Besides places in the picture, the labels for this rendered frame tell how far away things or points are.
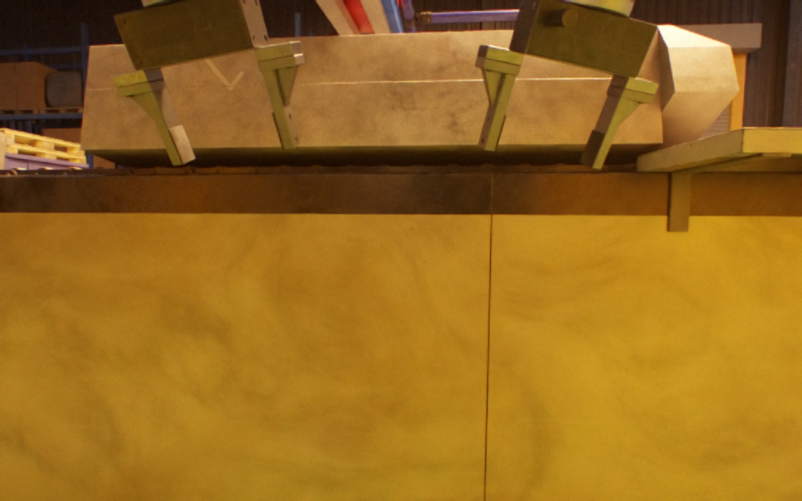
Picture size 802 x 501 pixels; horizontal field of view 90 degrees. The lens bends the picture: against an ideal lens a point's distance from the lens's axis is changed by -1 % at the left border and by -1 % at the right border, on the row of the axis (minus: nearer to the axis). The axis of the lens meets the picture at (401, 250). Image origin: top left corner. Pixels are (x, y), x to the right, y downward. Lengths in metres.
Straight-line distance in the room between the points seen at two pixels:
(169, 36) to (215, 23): 0.05
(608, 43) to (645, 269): 0.39
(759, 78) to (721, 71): 13.23
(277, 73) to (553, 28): 0.28
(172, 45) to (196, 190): 0.35
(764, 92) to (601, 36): 13.60
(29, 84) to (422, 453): 14.09
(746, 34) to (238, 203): 13.16
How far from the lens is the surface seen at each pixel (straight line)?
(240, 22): 0.46
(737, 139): 0.61
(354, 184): 0.70
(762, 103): 13.96
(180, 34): 0.49
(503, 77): 0.47
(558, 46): 0.47
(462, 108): 0.71
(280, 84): 0.47
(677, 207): 0.77
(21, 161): 1.87
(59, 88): 13.87
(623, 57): 0.51
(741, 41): 13.39
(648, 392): 0.82
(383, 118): 0.71
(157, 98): 0.53
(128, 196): 0.87
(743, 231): 0.83
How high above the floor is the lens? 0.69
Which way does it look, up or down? 5 degrees down
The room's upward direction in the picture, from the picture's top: straight up
